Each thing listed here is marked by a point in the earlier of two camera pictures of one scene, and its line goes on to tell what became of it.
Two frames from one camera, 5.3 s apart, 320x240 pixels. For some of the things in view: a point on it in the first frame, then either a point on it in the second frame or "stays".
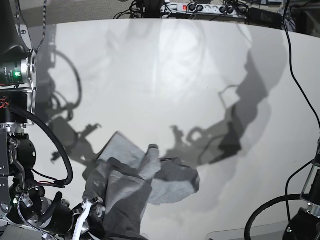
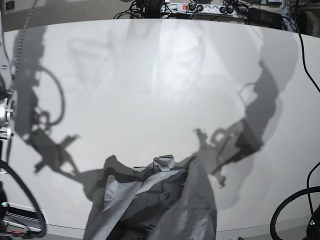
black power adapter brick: x=263 y=17 stays
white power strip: x=202 y=9 stays
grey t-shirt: x=124 y=180 -> x=163 y=201
